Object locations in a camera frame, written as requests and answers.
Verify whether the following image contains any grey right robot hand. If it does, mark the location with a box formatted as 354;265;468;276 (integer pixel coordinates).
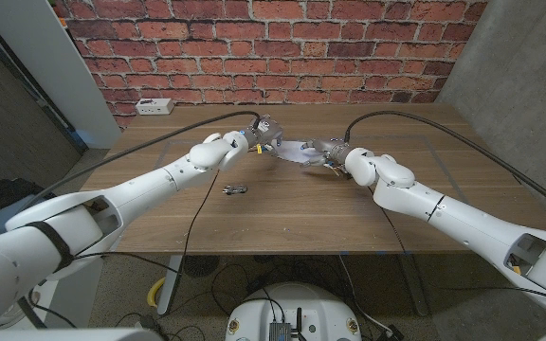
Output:
300;137;355;174

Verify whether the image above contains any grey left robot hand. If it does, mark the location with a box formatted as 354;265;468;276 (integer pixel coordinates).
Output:
242;115;284;153

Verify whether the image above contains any white tissue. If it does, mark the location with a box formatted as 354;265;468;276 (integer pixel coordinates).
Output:
272;139;324;165

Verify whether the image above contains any red brick print backdrop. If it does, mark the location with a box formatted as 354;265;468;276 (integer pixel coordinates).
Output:
52;0;490;132

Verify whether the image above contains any white power strip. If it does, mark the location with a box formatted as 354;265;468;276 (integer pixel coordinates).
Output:
135;98;175;117

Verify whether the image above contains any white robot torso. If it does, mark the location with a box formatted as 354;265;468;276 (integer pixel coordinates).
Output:
225;282;363;341

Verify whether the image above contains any white table leg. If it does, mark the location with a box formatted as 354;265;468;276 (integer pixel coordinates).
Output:
156;255;184;314

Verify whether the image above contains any grey electronics box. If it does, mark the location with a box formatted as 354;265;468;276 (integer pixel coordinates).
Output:
268;321;293;341

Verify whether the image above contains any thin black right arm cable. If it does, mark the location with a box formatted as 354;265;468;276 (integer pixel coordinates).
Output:
367;187;410;255

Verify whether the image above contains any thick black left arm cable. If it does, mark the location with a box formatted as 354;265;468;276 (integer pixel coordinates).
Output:
16;111;263;214

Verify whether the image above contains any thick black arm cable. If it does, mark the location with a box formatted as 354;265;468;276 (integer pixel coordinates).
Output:
343;111;546;219
16;111;263;214

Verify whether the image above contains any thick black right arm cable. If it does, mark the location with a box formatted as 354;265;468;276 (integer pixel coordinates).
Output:
343;111;546;219

